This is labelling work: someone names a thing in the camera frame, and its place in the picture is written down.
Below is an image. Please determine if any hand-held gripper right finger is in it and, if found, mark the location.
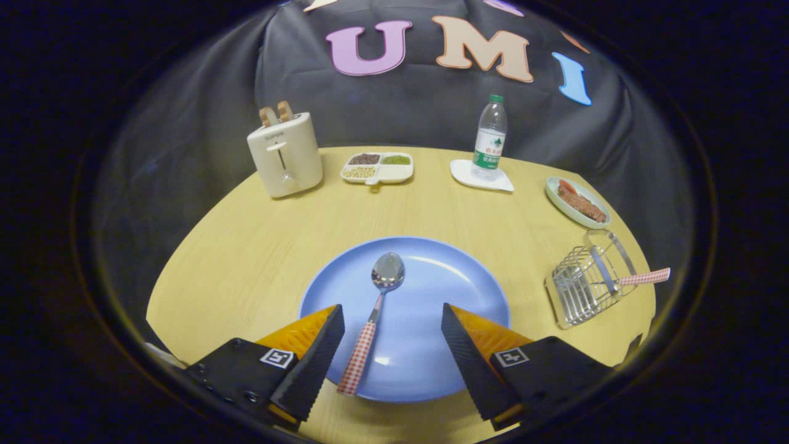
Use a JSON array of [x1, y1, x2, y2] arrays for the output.
[[441, 303, 617, 432]]

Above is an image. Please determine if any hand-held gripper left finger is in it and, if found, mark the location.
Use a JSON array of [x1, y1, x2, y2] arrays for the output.
[[185, 304, 346, 432]]

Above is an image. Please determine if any spoon with checked handle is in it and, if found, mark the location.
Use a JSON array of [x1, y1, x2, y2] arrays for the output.
[[337, 252, 406, 396]]

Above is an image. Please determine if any fork with checked handle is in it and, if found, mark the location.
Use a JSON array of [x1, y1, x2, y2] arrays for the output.
[[601, 267, 671, 294]]

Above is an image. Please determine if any blue plate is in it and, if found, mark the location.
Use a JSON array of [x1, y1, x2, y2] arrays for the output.
[[299, 237, 511, 404]]

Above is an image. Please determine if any perforated metal drain basket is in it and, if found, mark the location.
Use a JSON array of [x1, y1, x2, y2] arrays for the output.
[[545, 229, 639, 330]]

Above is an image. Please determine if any pale green oval plate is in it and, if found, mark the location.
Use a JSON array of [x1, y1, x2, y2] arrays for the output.
[[545, 176, 611, 230]]

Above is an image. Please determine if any white square coaster tray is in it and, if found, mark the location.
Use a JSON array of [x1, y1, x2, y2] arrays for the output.
[[450, 159, 515, 192]]

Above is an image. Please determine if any brown steak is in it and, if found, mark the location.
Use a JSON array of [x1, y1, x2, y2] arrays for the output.
[[558, 186, 608, 223]]

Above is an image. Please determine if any white divided dish with beans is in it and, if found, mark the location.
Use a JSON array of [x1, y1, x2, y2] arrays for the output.
[[340, 152, 415, 187]]

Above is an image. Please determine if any cream toaster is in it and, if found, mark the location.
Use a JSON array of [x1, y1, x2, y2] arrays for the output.
[[247, 112, 324, 199]]

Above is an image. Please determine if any clear green-capped water bottle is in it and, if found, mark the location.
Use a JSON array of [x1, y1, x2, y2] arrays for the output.
[[472, 94, 508, 181]]

